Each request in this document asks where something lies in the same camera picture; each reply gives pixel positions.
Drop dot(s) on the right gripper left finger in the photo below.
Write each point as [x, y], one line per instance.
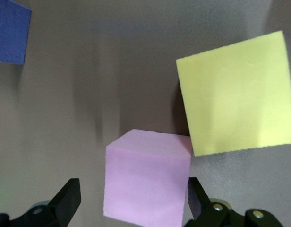
[62, 203]

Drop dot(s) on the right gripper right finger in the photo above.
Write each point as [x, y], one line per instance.
[207, 212]

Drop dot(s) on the pink foam cube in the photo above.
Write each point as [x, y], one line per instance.
[145, 179]

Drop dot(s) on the yellow foam cube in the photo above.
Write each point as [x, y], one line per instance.
[235, 94]

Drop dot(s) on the brown paper table cover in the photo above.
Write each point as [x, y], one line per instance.
[88, 94]

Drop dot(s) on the purple foam cube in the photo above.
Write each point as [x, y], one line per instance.
[8, 33]

